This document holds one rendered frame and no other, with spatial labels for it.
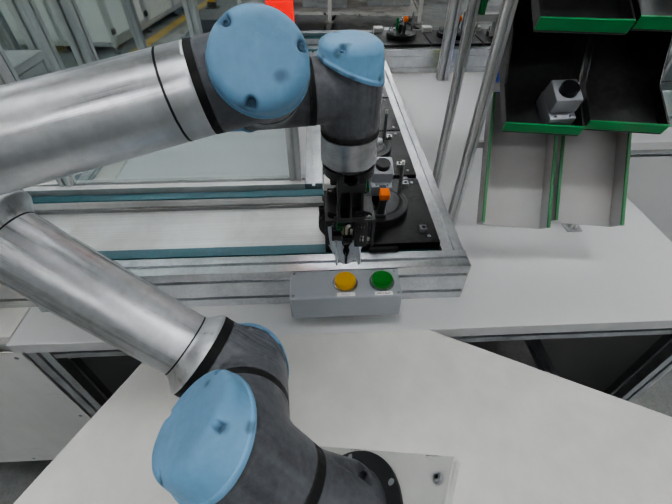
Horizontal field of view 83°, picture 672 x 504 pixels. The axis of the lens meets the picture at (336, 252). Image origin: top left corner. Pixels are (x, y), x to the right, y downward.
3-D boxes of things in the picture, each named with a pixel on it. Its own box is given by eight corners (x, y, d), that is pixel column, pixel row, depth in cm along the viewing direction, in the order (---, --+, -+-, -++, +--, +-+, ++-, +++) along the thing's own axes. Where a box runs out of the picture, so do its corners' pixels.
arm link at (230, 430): (231, 579, 36) (115, 504, 32) (242, 468, 49) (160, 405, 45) (325, 499, 36) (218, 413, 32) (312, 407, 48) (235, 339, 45)
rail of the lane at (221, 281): (460, 297, 83) (472, 262, 76) (41, 312, 80) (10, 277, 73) (453, 278, 87) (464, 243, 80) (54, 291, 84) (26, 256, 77)
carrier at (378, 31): (430, 48, 178) (435, 17, 169) (378, 49, 177) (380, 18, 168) (419, 33, 195) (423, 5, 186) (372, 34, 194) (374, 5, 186)
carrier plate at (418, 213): (438, 248, 81) (440, 241, 80) (325, 252, 80) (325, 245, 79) (416, 184, 98) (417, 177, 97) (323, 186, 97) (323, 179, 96)
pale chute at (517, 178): (540, 229, 80) (550, 227, 75) (475, 224, 81) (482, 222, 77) (551, 96, 80) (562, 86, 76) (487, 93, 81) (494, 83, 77)
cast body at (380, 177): (389, 196, 82) (395, 175, 76) (369, 196, 82) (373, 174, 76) (386, 166, 86) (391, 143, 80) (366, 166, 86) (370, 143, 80)
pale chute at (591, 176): (610, 227, 80) (624, 225, 76) (545, 222, 82) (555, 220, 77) (621, 95, 81) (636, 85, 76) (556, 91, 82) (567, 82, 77)
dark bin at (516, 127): (577, 136, 67) (602, 106, 60) (501, 132, 69) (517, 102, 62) (563, 22, 77) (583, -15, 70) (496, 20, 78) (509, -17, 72)
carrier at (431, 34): (482, 48, 179) (489, 17, 170) (431, 48, 178) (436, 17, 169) (467, 33, 196) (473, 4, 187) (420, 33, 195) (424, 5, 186)
